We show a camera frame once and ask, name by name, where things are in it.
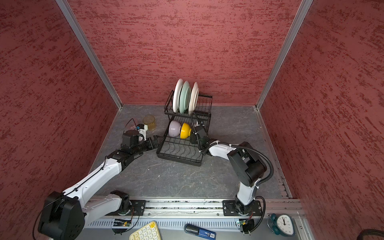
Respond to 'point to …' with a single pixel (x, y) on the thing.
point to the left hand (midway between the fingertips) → (158, 142)
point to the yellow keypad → (149, 232)
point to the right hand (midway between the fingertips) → (194, 136)
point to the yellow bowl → (185, 131)
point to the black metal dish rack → (183, 139)
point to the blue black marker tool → (192, 229)
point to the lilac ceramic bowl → (174, 128)
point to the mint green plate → (185, 97)
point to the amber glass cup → (150, 121)
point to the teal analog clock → (281, 223)
